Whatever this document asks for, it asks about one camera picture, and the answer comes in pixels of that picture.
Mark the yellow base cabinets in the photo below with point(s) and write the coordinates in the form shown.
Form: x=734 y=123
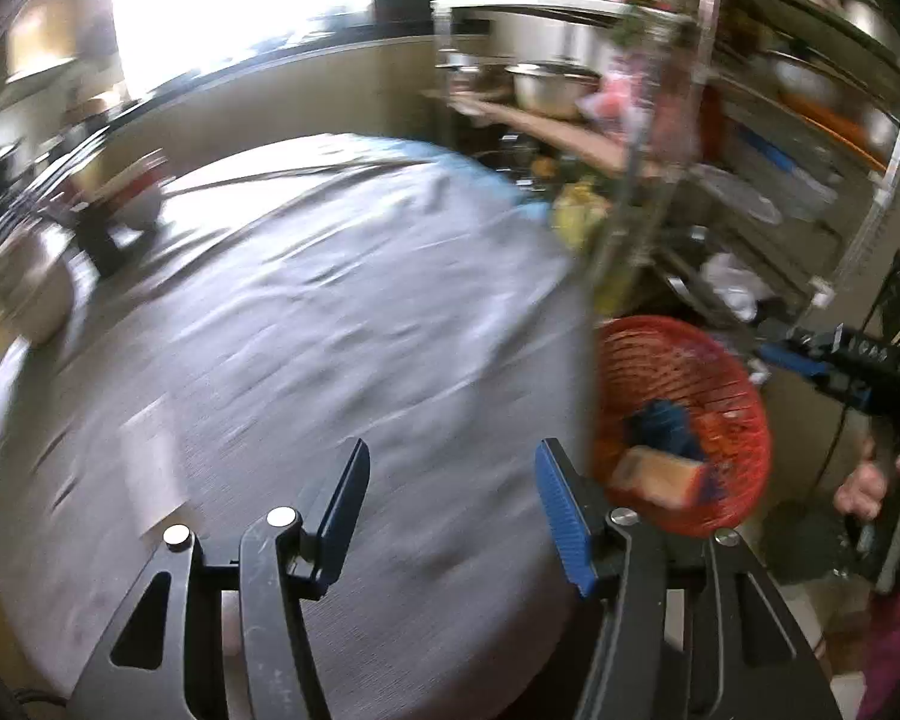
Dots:
x=374 y=88

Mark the blue plastic bag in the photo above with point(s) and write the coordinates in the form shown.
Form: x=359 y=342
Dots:
x=665 y=426

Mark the yellow plastic bag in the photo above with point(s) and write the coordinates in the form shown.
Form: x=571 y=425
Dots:
x=579 y=213

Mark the pink sleeve forearm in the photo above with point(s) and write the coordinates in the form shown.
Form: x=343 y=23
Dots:
x=881 y=663

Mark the red plastic trash basket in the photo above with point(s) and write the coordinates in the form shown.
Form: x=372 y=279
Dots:
x=667 y=386

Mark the blue under tablecloth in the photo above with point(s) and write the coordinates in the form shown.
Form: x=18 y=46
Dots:
x=529 y=202

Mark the black microwave oven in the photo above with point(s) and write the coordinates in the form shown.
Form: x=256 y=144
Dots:
x=420 y=4

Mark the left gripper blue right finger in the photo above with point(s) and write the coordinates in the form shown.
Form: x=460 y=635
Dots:
x=575 y=508

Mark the steel pot on shelf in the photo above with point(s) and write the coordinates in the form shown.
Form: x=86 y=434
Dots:
x=552 y=89

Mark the person right hand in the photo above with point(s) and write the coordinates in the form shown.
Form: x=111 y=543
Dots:
x=862 y=493

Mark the white plastic bag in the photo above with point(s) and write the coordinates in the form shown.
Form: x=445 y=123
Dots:
x=739 y=288

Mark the metal kitchen rack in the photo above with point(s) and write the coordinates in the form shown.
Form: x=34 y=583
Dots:
x=772 y=99

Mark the long thin wooden stick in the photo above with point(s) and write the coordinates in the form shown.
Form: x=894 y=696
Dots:
x=299 y=171

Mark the white ceramic basin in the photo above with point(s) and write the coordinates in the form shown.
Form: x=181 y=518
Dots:
x=36 y=285

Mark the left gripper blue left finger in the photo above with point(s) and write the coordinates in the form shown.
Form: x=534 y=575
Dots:
x=330 y=519

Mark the grey tablecloth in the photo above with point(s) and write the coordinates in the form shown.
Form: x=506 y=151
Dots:
x=268 y=323

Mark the red orange medicine box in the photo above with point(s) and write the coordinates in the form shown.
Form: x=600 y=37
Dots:
x=665 y=480

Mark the red white bowl stack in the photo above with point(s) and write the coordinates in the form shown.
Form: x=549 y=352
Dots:
x=134 y=197

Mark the black chopstick cup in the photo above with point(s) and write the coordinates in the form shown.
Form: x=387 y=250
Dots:
x=93 y=230

